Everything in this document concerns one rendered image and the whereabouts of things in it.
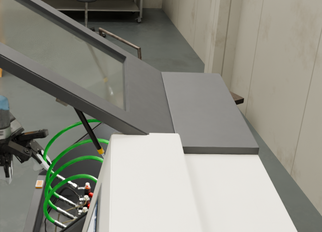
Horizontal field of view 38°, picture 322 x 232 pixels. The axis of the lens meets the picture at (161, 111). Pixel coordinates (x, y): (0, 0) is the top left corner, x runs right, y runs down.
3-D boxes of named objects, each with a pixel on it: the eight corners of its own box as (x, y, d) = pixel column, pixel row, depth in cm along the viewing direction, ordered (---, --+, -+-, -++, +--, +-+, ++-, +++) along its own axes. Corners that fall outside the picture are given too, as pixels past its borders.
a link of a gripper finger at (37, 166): (42, 178, 197) (28, 160, 197) (52, 169, 196) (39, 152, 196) (39, 179, 194) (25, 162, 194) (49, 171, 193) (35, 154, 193)
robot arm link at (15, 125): (18, 117, 198) (10, 121, 190) (26, 125, 198) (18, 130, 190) (6, 127, 199) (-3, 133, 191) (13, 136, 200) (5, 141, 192)
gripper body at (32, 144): (29, 159, 201) (10, 137, 200) (43, 147, 199) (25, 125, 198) (22, 165, 194) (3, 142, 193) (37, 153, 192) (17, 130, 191)
